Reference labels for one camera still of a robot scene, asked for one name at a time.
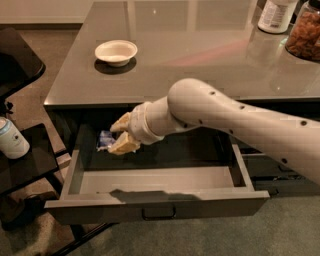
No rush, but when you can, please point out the open grey top drawer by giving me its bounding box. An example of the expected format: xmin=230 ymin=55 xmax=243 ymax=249
xmin=46 ymin=125 xmax=269 ymax=224

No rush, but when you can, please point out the white plastic bottle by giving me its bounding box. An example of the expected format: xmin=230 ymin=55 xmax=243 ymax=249
xmin=258 ymin=0 xmax=298 ymax=34

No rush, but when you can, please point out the metal drawer handle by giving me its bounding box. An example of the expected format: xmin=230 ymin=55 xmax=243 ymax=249
xmin=141 ymin=206 xmax=176 ymax=221

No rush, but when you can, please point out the white can with label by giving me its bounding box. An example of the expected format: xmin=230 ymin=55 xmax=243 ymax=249
xmin=0 ymin=117 xmax=30 ymax=159

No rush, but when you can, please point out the glass jar of snacks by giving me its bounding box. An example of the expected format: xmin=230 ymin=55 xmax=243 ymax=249
xmin=285 ymin=0 xmax=320 ymax=61

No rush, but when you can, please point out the closed grey lower drawer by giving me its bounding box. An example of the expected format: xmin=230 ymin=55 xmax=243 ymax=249
xmin=240 ymin=147 xmax=320 ymax=197

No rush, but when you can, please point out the dark shoe on floor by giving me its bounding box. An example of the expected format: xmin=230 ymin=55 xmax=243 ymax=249
xmin=0 ymin=191 xmax=57 ymax=231

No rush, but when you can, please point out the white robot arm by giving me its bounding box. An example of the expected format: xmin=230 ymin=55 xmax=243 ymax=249
xmin=109 ymin=78 xmax=320 ymax=184

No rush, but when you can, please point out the grey counter cabinet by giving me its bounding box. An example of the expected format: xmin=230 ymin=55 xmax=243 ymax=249
xmin=44 ymin=0 xmax=320 ymax=148

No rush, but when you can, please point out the white paper bowl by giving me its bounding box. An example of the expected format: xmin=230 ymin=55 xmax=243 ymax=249
xmin=95 ymin=40 xmax=138 ymax=67

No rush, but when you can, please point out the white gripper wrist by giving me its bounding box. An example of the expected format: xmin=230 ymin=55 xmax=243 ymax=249
xmin=108 ymin=97 xmax=186 ymax=155

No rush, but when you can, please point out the blue rxbar blueberry bar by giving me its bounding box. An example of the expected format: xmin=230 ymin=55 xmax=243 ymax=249
xmin=96 ymin=130 xmax=115 ymax=151

